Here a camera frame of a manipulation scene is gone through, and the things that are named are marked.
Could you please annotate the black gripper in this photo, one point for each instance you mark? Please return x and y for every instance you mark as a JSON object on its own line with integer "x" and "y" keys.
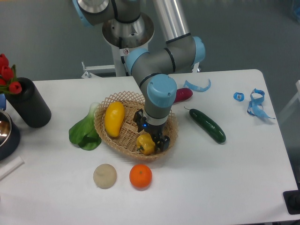
{"x": 155, "y": 128}

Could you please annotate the yellow bell pepper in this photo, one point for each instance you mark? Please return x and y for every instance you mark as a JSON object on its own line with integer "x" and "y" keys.
{"x": 145, "y": 144}

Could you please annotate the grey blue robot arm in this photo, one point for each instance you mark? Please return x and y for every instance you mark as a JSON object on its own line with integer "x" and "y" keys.
{"x": 151, "y": 71}

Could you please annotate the woven wicker basket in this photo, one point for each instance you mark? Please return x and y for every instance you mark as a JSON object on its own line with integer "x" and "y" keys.
{"x": 125, "y": 143}

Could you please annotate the yellow mango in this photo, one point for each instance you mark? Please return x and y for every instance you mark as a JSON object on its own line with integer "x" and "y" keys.
{"x": 114, "y": 117}

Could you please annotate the orange tangerine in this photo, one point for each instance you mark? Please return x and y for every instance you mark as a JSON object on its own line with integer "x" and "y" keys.
{"x": 140, "y": 176}

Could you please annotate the purple sweet potato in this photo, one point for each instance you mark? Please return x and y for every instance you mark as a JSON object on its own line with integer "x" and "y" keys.
{"x": 183, "y": 94}

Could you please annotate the blue ribbon strip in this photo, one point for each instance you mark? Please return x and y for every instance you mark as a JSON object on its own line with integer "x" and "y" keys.
{"x": 195, "y": 87}

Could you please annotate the green cucumber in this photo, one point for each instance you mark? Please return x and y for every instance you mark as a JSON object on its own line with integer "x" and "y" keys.
{"x": 208, "y": 125}

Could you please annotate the beige steamed bun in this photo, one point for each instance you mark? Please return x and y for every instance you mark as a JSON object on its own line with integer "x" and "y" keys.
{"x": 105, "y": 176}

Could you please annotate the green bok choy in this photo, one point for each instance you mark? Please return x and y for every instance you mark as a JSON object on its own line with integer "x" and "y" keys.
{"x": 83, "y": 133}

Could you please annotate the small blue tape roll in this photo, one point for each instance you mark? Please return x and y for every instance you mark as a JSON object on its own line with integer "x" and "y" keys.
{"x": 238, "y": 96}

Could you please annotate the blue crumpled ribbon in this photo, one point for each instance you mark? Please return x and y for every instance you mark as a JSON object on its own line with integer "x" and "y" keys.
{"x": 255, "y": 106}

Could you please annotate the black cylindrical vase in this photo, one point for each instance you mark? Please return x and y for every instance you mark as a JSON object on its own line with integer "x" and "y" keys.
{"x": 30, "y": 105}

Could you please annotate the metal bowl dark rim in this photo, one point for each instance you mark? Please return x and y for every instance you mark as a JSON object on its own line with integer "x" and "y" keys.
{"x": 9, "y": 135}

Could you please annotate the red tulip bouquet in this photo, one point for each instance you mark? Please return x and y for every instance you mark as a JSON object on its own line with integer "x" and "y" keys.
{"x": 9, "y": 83}

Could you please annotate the black device at edge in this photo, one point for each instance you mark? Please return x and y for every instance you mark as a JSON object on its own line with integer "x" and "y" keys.
{"x": 292, "y": 201}

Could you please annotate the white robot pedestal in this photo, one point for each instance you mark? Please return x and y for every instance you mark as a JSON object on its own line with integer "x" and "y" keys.
{"x": 122, "y": 38}

